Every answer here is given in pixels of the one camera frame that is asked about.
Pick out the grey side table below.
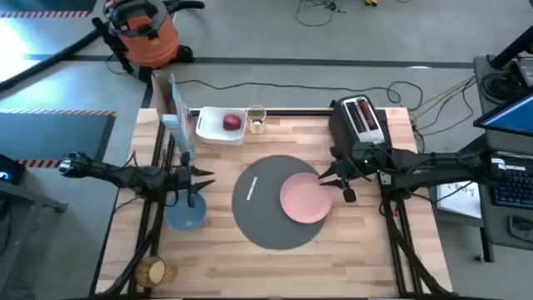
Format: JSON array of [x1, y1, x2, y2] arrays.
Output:
[[0, 178, 68, 299]]

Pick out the red apple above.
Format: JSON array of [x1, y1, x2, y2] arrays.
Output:
[[222, 113, 243, 132]]

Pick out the black aluminium table frame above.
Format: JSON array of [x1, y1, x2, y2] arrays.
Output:
[[89, 99, 455, 299]]

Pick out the dark desk gadget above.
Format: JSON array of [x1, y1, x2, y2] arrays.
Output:
[[506, 214, 533, 243]]

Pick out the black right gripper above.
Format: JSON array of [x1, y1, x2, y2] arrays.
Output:
[[318, 147, 367, 204]]

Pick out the pink plate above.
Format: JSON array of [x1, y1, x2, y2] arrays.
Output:
[[279, 172, 333, 225]]

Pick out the backlit black keyboard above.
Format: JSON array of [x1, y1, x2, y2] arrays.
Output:
[[490, 164, 533, 209]]

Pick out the black two-slot toaster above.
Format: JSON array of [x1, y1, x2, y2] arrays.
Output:
[[327, 94, 391, 153]]

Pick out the blue bowl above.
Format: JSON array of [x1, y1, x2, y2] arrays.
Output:
[[165, 189, 208, 232]]

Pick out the coiled black cable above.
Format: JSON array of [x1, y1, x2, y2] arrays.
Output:
[[479, 72, 522, 106]]

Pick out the yellow cable bundle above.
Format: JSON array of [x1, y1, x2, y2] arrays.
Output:
[[410, 77, 478, 138]]

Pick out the black device with blue light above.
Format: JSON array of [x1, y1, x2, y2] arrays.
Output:
[[0, 153, 27, 187]]

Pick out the blue-screen monitor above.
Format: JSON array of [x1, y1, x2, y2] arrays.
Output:
[[473, 92, 533, 138]]

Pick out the dark floor mat striped edge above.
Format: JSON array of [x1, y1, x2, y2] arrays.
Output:
[[0, 108, 117, 168]]

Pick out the orange shop vacuum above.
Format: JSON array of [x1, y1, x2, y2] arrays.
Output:
[[92, 0, 206, 83]]

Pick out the blue cinnamon cereal box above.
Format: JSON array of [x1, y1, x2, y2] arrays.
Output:
[[150, 70, 197, 162]]

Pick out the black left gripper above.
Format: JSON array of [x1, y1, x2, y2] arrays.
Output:
[[165, 152, 217, 209]]

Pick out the looped black floor cable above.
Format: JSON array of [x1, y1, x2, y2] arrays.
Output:
[[294, 0, 347, 28]]

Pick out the grey computer desk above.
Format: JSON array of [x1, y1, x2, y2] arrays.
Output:
[[428, 53, 533, 263]]

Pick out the white label strip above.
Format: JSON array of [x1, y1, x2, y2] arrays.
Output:
[[246, 176, 259, 202]]

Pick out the long black floor cable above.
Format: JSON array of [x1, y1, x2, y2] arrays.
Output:
[[174, 77, 425, 110]]

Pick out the white plastic bin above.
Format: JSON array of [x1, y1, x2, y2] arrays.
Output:
[[195, 106, 247, 147]]

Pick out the grey round woven placemat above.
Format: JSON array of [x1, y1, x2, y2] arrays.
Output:
[[232, 154, 330, 251]]

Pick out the white paper with writing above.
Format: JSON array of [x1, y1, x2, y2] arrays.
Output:
[[436, 179, 483, 221]]

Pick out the black vacuum hose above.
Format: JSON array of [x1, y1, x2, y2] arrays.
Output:
[[0, 28, 101, 93]]

